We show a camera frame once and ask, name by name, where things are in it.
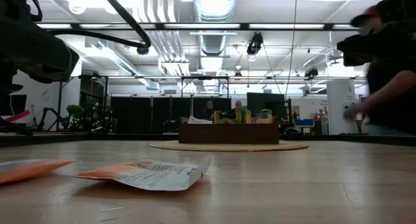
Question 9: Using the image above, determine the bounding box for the round woven straw placemat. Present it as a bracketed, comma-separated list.
[149, 140, 309, 153]

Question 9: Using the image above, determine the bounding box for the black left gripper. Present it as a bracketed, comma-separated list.
[0, 16, 81, 118]

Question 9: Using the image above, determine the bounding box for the black partition panel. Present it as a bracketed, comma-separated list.
[110, 96, 232, 134]

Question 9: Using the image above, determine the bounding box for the person's hand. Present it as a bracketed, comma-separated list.
[343, 102, 361, 123]

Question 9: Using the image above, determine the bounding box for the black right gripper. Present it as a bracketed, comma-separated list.
[337, 18, 416, 68]

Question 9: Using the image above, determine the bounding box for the green leafy plant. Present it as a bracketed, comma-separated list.
[66, 104, 86, 131]

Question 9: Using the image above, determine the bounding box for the white LED light strip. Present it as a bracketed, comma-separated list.
[164, 22, 241, 30]
[79, 23, 157, 29]
[248, 23, 326, 30]
[35, 23, 72, 29]

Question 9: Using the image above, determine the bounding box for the silver ventilation duct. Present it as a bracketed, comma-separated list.
[191, 0, 238, 56]

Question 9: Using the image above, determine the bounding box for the red cap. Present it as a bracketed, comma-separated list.
[350, 5, 381, 27]

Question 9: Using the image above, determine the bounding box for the brown wooden compartment box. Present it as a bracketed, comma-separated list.
[177, 116, 280, 145]

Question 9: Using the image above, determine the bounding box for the black computer monitor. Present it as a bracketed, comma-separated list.
[246, 92, 287, 119]

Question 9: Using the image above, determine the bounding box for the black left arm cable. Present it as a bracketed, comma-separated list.
[25, 0, 153, 56]

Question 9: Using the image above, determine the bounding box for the black metal truss frame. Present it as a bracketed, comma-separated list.
[79, 74, 368, 98]

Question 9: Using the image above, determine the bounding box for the orange peach tea bag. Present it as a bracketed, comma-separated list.
[250, 108, 274, 125]

